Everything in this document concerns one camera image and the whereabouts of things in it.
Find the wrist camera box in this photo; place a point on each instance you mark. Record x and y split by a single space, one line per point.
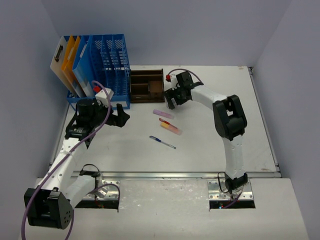
101 96
172 79

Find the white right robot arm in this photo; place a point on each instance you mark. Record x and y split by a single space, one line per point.
229 121

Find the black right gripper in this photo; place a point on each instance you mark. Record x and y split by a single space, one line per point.
170 94

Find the pink eraser stick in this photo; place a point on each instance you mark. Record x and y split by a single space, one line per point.
163 114

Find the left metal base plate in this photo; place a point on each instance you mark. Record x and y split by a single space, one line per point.
108 191

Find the metal rail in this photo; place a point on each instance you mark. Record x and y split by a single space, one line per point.
183 175

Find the dark brown wooden organizer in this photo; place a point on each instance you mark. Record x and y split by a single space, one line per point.
147 86

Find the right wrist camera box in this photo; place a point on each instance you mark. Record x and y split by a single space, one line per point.
172 79

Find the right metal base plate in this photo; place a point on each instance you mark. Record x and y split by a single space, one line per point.
219 192

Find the white clipboard with metal clip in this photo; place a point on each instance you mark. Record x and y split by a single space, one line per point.
57 62

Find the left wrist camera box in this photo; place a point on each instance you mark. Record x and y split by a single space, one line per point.
101 96

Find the metal base plate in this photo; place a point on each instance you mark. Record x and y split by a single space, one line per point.
219 192
108 191

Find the blue ballpoint pen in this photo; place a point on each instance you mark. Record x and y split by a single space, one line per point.
162 142

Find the blue folder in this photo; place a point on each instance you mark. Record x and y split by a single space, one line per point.
82 67

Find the blue plastic file rack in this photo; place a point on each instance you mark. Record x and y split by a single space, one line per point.
110 63

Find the orange binder folder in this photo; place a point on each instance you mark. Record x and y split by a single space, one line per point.
67 65

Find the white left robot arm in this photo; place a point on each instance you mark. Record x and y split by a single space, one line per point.
52 202

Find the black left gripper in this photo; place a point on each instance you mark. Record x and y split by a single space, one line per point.
110 117

